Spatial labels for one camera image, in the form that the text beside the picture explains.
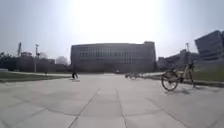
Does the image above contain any low grey building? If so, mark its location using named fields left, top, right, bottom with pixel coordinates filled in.
left=156, top=49, right=201, bottom=71

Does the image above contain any grey paved plaza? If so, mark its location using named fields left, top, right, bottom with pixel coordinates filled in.
left=0, top=73, right=224, bottom=128

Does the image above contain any large dark wide building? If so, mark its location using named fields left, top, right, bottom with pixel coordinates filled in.
left=70, top=40, right=157, bottom=74

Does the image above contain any grass strip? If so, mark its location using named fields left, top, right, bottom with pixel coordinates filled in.
left=0, top=71, right=69, bottom=83
left=146, top=67, right=224, bottom=88

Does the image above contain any dark glass building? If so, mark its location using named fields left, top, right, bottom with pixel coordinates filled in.
left=194, top=30, right=224, bottom=62

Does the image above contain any person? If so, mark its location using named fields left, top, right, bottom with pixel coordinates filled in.
left=70, top=64, right=80, bottom=81

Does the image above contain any pole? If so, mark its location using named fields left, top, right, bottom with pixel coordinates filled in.
left=33, top=43, right=41, bottom=74

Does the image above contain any yellow bicycle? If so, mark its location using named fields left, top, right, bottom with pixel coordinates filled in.
left=160, top=61, right=197, bottom=92

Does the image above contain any row of dark trees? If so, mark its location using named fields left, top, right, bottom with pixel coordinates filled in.
left=0, top=51, right=72, bottom=74

